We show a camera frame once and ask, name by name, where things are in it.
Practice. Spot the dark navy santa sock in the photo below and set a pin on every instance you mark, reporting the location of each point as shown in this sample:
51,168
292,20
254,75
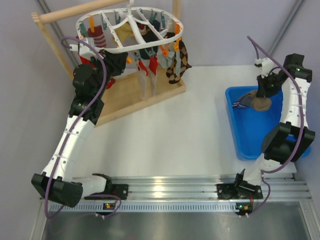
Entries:
146,33

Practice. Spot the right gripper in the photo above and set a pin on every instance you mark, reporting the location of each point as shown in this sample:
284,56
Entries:
263,91

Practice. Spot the brown argyle sock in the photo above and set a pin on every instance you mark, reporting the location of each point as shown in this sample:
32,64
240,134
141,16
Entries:
179,64

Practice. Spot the white oval clip hanger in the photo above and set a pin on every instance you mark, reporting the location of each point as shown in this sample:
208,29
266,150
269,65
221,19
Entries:
171,28

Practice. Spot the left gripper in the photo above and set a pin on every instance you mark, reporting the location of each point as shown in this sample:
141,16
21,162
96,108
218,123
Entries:
116,61

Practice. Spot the beige striped sock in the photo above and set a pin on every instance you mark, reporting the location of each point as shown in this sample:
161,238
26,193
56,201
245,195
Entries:
259,104
243,102

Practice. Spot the blue plastic bin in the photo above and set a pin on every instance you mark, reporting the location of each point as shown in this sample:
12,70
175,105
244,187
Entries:
249,127

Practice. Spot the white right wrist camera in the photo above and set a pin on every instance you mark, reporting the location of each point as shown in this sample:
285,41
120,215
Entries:
265,64

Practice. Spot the red patterned sock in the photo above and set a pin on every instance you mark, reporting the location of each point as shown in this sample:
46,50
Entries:
112,80

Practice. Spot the mustard yellow sock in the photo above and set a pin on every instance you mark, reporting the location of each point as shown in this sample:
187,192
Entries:
124,32

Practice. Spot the grey blue sock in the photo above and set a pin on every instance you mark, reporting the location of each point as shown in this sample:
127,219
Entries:
165,61

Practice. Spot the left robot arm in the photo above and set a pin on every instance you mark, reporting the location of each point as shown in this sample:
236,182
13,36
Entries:
56,182

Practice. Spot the wooden hanger rack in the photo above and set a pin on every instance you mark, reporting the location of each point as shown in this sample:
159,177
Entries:
124,97

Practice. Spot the aluminium mounting rail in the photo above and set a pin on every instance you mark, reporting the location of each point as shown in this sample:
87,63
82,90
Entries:
188,194

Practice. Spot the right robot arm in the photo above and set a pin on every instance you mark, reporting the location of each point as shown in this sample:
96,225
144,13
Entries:
291,137

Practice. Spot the red reindeer sock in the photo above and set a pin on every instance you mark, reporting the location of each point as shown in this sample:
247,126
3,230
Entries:
153,66
142,74

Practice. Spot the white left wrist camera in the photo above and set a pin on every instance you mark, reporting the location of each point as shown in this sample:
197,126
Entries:
83,50

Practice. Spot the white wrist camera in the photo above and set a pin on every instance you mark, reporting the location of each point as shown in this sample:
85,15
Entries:
265,64
83,50

